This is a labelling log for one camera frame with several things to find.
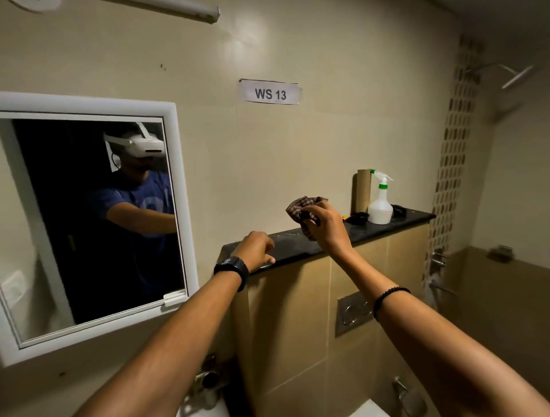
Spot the person's left hand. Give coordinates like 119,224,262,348
231,231,276,272

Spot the person's right hand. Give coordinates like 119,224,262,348
298,200,354,259

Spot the checked brown cloth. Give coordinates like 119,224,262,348
285,196,330,241

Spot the person's right forearm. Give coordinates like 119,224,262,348
338,246,550,417

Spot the person's left forearm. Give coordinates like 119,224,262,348
74,272,245,417

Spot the black wristwatch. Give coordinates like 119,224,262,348
213,256,250,293

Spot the brown cardboard tube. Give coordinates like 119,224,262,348
351,168,374,216

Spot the black stone ledge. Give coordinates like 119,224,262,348
218,207,437,276

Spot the white spray bottle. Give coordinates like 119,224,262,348
367,170,395,225

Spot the metal flush plate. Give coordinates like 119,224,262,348
335,291,375,338

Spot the metal shower mixer tap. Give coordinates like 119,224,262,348
430,248,448,276

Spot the metal basin faucet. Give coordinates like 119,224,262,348
194,355,229,410

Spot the metal bath spout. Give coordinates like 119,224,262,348
427,279,459,302

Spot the white wash basin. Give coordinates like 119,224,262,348
175,393,226,417

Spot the white framed mirror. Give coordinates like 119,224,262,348
0,91,201,368

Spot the metal soap dish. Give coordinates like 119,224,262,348
487,244,515,263

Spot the metal hand sprayer holder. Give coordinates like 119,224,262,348
392,376,429,417

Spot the metal shower head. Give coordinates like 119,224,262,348
465,62,536,90

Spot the round white ceiling fixture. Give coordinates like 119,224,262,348
8,0,62,14

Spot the black bead bracelet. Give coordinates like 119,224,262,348
372,286,412,322

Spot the white paper wall label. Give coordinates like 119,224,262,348
239,78,302,106

